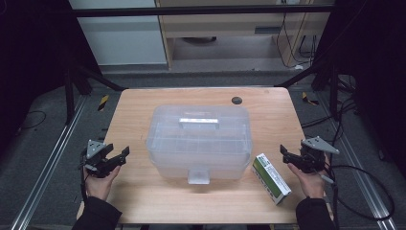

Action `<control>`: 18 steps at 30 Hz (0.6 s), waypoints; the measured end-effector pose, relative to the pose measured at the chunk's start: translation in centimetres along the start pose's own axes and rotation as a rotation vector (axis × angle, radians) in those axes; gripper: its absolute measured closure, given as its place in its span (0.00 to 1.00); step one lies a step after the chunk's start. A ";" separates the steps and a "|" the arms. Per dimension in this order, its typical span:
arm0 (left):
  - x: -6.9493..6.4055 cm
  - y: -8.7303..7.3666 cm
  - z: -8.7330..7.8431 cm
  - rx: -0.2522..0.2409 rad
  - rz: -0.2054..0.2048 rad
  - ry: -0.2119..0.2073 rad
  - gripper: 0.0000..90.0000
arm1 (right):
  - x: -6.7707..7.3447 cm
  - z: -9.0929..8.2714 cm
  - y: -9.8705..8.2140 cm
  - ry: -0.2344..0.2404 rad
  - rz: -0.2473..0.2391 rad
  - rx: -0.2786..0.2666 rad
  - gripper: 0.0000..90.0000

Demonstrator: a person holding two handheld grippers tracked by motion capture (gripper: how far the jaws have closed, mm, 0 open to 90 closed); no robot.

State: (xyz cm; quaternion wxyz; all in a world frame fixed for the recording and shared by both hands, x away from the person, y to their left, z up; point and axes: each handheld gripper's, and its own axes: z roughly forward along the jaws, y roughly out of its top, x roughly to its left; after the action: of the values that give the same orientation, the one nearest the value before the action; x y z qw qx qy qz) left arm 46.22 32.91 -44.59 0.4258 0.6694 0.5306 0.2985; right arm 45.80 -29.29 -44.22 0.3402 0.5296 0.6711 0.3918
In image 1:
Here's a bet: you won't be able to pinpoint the black horizontal frame bar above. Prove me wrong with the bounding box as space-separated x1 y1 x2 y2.
71 4 334 18

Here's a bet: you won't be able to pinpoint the yellow black tape strip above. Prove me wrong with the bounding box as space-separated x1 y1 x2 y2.
301 91 320 106
97 94 110 112

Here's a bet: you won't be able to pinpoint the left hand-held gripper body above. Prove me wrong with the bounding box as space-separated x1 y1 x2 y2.
79 139 116 178

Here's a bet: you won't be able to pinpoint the aluminium floor rail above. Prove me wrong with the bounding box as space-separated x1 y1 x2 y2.
315 92 398 230
9 95 89 230

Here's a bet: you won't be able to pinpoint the clear plastic storage box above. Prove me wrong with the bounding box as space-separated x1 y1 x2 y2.
146 104 254 186

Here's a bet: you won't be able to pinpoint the beige wooden desk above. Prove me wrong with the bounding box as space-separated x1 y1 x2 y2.
155 0 334 70

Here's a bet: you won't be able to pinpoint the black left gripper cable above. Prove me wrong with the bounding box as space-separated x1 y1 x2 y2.
79 152 90 203

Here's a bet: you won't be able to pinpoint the person's right hand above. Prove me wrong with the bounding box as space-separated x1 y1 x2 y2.
286 152 331 199

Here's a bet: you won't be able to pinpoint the black floor cables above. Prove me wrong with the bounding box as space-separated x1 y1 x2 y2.
301 95 362 167

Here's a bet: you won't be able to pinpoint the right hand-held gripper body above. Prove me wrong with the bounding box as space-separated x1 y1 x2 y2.
295 136 340 175

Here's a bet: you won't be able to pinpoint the thin black floor cable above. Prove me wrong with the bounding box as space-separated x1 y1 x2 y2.
18 109 47 130

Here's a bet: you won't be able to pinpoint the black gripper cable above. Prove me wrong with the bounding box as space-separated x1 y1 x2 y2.
79 152 90 203
319 164 395 230

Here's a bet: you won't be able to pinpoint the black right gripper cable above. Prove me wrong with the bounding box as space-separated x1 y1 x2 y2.
319 164 395 230

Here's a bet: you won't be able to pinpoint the person's left hand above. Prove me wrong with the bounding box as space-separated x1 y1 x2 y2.
83 164 123 201

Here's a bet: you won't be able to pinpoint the white cabinet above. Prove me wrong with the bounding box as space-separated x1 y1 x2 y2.
68 0 169 66

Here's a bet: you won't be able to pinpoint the green and white medicine box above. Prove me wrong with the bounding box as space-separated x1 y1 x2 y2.
251 152 292 206

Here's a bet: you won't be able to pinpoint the black metal stand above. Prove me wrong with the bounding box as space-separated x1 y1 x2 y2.
274 60 355 121
63 60 127 126

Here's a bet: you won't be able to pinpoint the black hanging cables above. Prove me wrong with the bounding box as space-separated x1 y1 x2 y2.
276 12 320 70

